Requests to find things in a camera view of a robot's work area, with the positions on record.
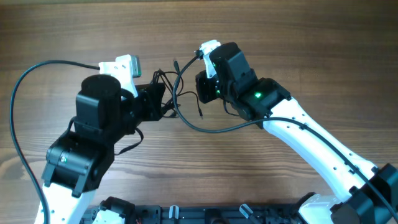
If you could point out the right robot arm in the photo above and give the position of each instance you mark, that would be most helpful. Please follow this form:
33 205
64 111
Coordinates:
361 192

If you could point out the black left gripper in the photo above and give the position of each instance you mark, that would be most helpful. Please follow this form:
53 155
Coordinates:
154 101

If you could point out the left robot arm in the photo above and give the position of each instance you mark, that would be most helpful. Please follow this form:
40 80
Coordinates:
80 157

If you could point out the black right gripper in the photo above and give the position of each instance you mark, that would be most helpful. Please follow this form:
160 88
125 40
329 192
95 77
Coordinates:
203 88

